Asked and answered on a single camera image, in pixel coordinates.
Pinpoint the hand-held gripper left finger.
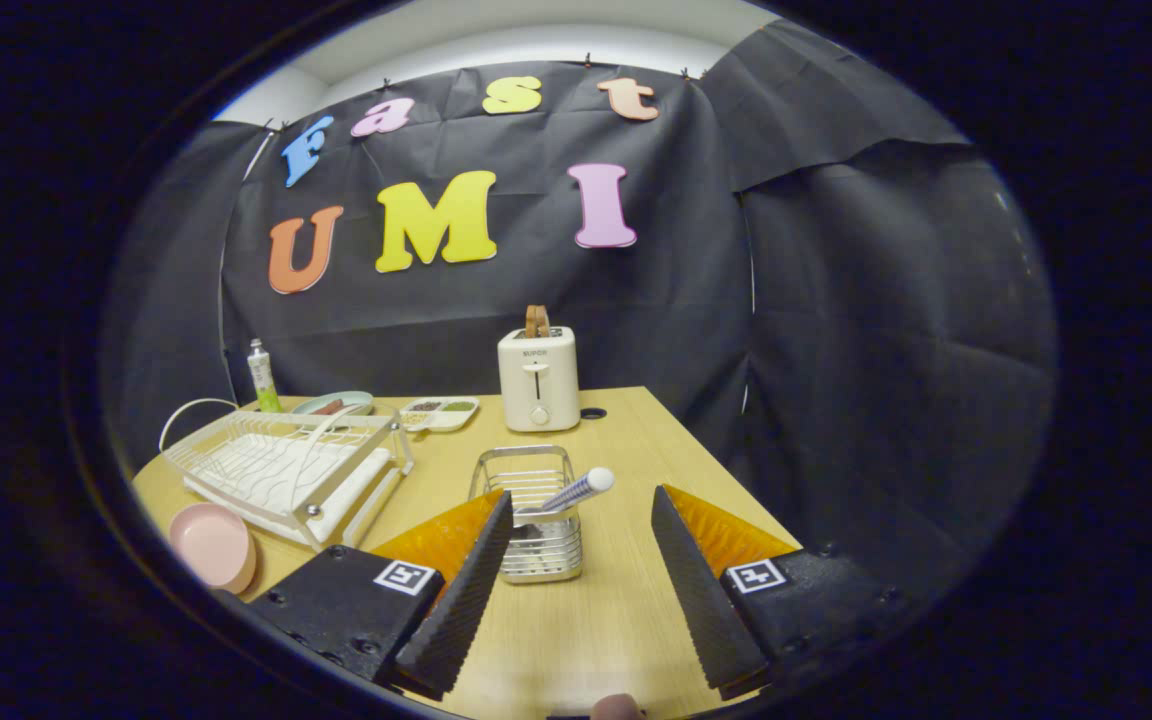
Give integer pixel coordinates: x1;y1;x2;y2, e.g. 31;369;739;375
241;488;515;701

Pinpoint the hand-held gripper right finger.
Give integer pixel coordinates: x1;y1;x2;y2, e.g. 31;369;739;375
650;484;912;701

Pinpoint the metal wire basket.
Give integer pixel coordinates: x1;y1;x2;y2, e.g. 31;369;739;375
468;445;585;585

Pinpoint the blue checkered handle spoon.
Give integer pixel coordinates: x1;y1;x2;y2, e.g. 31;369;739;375
514;467;615;521

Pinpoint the white wire dish rack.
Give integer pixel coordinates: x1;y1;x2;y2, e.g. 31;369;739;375
158;397;415;553

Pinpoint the pink plate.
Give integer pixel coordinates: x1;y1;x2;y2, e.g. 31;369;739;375
169;502;258;595

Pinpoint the light green plate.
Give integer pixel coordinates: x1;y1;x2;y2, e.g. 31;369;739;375
291;391;375;417

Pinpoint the green dish soap bottle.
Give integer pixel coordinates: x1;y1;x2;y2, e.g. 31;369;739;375
247;338;283;414

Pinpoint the white divided grain tray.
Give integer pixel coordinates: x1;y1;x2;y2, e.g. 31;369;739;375
398;396;481;433

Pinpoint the white toaster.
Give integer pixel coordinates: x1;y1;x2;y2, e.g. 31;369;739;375
497;326;581;433

